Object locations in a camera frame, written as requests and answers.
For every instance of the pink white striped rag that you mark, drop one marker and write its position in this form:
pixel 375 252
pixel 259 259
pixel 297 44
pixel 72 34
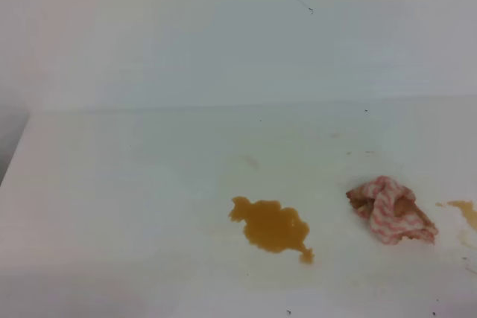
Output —
pixel 390 211

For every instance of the large brown coffee puddle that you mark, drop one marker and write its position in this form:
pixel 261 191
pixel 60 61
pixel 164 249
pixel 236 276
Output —
pixel 271 227

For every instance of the small coffee stain at right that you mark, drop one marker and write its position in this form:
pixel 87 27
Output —
pixel 466 209

